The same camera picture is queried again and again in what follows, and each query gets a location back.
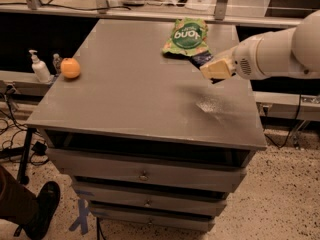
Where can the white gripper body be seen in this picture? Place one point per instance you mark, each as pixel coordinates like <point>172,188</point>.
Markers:
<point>244,60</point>

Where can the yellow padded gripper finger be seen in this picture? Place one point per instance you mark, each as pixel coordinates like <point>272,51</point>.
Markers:
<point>218,69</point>
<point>224,56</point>

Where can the blue rxbar blueberry bar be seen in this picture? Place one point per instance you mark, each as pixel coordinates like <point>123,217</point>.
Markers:
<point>200,59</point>

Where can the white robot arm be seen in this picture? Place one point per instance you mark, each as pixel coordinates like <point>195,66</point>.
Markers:
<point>293,53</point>

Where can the green rice chip bag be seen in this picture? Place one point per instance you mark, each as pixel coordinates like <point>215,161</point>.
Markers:
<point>188,38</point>

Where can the grey drawer cabinet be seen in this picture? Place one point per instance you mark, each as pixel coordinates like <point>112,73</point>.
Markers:
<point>132,101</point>

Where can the top grey drawer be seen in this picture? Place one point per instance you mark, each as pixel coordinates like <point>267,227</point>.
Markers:
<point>144,171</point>

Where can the grey drawer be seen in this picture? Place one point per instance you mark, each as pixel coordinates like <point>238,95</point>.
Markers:
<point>144,171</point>
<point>112,195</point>
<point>168,219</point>

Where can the orange fruit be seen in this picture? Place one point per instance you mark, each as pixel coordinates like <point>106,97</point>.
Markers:
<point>70,68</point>

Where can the small clear sanitizer bottle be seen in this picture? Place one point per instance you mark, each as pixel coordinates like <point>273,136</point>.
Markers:
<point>57,59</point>

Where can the middle grey drawer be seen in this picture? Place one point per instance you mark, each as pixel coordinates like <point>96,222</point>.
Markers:
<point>112,195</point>

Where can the white pump soap bottle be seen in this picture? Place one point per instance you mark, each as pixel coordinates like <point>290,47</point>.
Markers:
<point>40,68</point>

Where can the bottom grey drawer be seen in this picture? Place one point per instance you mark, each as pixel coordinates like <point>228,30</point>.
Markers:
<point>168,219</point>

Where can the black shoe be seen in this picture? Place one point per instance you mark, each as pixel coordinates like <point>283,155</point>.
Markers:
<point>48,201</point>

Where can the brown trouser leg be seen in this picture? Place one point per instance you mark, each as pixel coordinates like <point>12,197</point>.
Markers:
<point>17,203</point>

